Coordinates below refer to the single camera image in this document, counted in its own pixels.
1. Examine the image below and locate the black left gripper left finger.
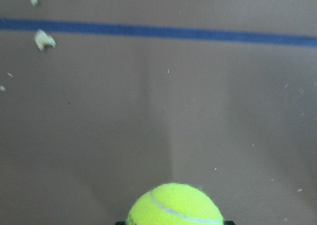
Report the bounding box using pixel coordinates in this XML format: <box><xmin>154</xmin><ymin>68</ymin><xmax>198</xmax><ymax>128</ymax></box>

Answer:
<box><xmin>115</xmin><ymin>221</ymin><xmax>126</xmax><ymax>225</ymax></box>

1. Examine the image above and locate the yellow tennis ball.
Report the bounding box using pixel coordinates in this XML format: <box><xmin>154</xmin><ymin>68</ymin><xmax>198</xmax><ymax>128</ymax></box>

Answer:
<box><xmin>126</xmin><ymin>183</ymin><xmax>224</xmax><ymax>225</ymax></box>

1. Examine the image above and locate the small yellow fuzz scrap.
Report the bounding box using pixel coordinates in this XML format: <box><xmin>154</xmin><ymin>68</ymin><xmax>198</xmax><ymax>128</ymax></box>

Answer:
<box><xmin>30</xmin><ymin>0</ymin><xmax>39</xmax><ymax>7</ymax></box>

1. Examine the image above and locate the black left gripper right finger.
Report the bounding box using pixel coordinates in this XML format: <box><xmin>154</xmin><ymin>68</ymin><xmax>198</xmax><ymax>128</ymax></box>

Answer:
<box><xmin>224</xmin><ymin>221</ymin><xmax>235</xmax><ymax>225</ymax></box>

